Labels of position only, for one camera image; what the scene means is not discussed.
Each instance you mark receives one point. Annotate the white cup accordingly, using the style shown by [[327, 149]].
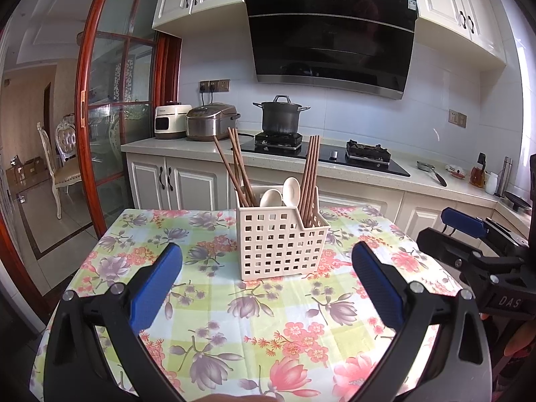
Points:
[[492, 184]]

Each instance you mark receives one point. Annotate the red wooden door frame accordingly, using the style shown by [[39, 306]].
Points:
[[12, 251]]

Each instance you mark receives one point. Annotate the black range hood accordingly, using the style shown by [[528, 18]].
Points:
[[331, 37]]

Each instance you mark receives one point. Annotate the amber oil bottle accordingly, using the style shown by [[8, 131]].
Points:
[[478, 176]]

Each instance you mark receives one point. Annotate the white perforated plastic basket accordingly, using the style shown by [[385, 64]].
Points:
[[280, 243]]

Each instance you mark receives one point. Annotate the cardboard boxes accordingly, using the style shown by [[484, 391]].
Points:
[[27, 171]]

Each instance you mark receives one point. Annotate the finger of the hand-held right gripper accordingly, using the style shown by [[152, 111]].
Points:
[[439, 245], [462, 222]]

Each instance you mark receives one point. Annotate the white ceramic spoon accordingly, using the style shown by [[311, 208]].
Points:
[[271, 199], [291, 190]]

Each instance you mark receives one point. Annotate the small white and red item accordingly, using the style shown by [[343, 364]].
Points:
[[455, 171]]

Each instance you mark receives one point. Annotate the black pan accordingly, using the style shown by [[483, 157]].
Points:
[[517, 201]]

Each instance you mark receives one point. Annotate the gold wall outlet strip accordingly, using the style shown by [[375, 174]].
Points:
[[215, 86]]

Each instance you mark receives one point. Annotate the floral tablecloth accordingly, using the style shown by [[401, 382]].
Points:
[[234, 326]]

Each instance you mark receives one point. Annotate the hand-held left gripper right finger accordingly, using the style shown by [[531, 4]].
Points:
[[377, 289]]

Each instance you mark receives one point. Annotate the red wooden glass sliding door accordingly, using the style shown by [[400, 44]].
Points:
[[88, 113]]

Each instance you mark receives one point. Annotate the ornate white dining chair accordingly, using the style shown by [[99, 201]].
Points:
[[67, 163], [45, 146]]

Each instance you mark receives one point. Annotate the steel thermos bottle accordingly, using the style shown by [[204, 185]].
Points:
[[502, 178]]

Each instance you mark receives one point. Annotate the black gas stove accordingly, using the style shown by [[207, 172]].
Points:
[[326, 155]]

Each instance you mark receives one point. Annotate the silver rice cooker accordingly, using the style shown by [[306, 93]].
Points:
[[209, 123]]

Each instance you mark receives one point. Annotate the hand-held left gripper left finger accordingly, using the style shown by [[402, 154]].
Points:
[[155, 289]]

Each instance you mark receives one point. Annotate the person's left hand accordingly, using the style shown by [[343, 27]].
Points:
[[234, 398]]

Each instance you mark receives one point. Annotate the white electric cooker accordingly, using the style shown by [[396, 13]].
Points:
[[169, 121]]

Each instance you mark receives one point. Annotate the dark lidded cooking pot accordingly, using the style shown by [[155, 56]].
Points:
[[281, 115]]

